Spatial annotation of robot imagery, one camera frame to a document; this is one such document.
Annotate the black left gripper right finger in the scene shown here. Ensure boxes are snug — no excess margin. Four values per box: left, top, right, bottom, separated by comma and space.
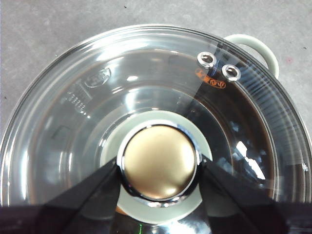
198, 158, 312, 234

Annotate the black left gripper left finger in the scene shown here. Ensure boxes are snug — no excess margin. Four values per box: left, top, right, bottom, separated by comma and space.
0, 157, 122, 234

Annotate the glass lid with green knob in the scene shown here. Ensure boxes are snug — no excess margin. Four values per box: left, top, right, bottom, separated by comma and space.
0, 23, 312, 234

